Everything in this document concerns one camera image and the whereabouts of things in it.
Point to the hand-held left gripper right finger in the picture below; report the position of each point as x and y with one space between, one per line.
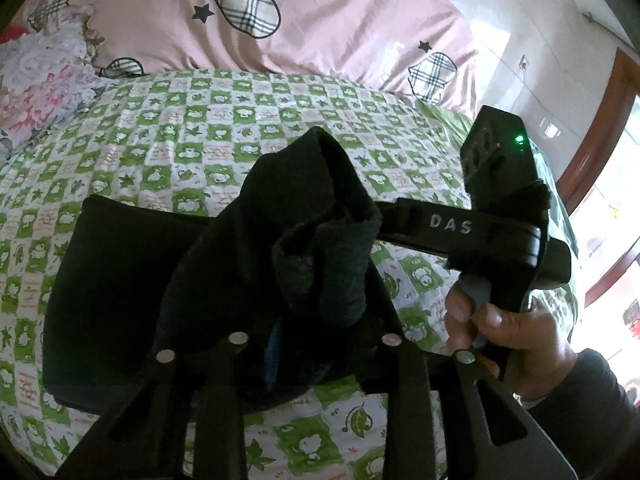
400 385

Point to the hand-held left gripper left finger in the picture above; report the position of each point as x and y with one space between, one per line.
272 355

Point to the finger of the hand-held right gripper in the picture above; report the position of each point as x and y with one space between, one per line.
450 227

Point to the black pants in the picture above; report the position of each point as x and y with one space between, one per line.
150 280

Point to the person's right forearm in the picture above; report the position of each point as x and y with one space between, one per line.
590 420

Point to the person's right hand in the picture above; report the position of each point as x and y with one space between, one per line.
530 340

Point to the pink quilt with plaid hearts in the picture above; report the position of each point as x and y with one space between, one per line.
320 15

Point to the green checked bed sheet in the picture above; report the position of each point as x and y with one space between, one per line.
225 120

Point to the floral ruffled cloth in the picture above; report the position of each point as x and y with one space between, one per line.
40 85

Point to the red cloth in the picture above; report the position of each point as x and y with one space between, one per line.
9 32

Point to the wooden door frame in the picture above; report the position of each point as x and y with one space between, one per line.
597 130

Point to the white wall switch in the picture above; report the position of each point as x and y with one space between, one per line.
523 62

